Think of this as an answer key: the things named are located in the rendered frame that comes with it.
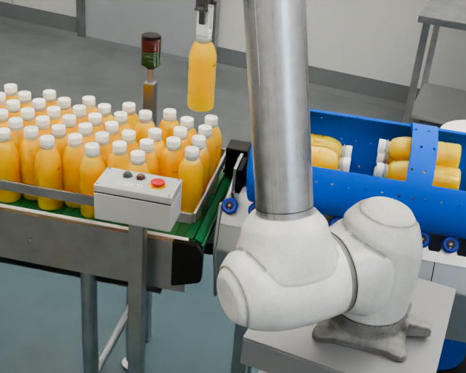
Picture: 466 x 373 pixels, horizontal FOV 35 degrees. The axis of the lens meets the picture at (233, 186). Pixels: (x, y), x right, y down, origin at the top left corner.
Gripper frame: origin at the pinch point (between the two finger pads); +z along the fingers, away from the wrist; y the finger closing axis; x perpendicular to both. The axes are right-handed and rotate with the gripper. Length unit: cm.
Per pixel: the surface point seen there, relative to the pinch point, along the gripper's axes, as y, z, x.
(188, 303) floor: 64, 148, 16
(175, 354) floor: 32, 147, 12
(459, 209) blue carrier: -9, 36, -70
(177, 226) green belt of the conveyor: -11, 56, 2
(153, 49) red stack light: 39, 25, 25
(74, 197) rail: -16, 49, 30
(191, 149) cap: -3.9, 34.6, 1.1
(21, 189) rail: -16, 49, 46
